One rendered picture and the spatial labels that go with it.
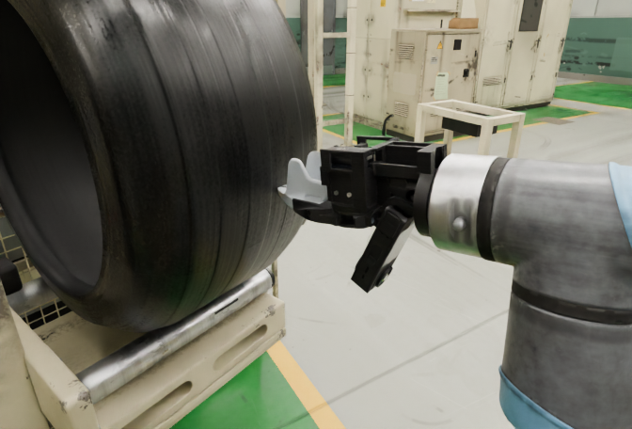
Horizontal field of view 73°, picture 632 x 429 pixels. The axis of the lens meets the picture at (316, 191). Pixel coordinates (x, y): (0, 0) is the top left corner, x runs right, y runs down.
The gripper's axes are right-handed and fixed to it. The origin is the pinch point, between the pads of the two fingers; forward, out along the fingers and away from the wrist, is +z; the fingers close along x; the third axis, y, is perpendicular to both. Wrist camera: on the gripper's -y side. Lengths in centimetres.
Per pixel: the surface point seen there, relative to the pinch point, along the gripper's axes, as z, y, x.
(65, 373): 16.9, -17.1, 24.2
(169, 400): 17.0, -30.5, 12.9
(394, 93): 219, -36, -424
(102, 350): 36.4, -29.4, 13.5
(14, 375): 23.7, -18.0, 27.8
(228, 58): 1.7, 16.7, 4.8
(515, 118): 36, -33, -245
